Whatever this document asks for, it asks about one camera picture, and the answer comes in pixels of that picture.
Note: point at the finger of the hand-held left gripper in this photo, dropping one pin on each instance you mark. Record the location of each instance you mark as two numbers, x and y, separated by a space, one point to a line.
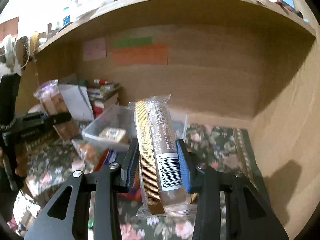
58 118

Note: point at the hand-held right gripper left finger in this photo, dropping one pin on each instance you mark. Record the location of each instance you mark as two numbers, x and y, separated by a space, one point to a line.
131 163

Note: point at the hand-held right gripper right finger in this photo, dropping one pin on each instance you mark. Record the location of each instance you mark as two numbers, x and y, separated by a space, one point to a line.
183 166

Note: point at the brown purple-topped snack packet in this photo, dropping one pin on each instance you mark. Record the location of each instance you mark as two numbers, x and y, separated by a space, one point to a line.
53 100

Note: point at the brown gold-edged snack packet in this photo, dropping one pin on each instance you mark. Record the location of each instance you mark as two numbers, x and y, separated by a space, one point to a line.
152 155

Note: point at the clear plastic container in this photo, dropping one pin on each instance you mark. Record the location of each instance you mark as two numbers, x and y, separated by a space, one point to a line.
110 122

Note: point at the person's left hand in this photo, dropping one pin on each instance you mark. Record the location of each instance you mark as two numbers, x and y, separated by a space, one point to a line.
20 165

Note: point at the red and blue packet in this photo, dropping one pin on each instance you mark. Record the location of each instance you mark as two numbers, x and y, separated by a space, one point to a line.
107 157

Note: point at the white cardboard box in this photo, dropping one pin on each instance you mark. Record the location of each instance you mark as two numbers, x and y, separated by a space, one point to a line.
76 100

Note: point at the small beige snack packet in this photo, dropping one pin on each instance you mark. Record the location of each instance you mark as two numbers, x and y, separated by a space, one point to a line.
112 134

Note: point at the floral cloth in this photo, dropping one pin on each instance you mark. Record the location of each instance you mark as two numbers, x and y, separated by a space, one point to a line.
220 145

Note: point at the orange snack packet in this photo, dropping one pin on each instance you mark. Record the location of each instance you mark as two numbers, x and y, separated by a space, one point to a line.
87 152

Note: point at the stack of books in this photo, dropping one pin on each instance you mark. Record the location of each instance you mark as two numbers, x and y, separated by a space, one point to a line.
103 95

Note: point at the coil of twine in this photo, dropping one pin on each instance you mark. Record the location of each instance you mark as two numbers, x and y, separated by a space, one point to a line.
23 52

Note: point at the pink sticky note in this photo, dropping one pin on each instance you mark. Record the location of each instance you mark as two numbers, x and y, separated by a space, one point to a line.
94 49

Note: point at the wooden shelf unit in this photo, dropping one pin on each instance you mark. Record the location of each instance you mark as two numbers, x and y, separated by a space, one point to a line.
220 80

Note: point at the orange sticky note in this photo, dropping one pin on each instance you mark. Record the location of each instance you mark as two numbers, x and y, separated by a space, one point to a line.
140 55

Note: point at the green sticky note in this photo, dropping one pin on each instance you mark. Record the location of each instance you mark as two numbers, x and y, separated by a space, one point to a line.
132 42

